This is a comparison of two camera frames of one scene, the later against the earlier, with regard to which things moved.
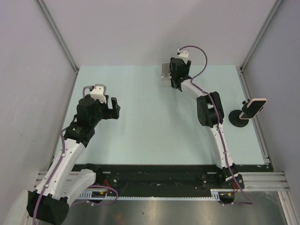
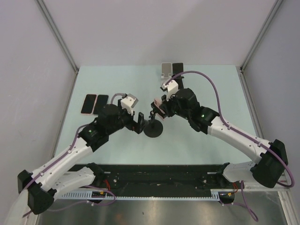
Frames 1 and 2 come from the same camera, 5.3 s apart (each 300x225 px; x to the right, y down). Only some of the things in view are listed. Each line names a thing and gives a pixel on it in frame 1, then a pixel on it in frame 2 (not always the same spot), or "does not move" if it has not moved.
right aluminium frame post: (274, 8) does not move
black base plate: (168, 181) does not move
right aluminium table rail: (255, 121) does not move
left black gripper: (111, 113) to (138, 127)
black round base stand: (234, 116) to (153, 128)
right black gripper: (186, 66) to (165, 104)
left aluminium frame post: (57, 33) does not move
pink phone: (253, 108) to (155, 106)
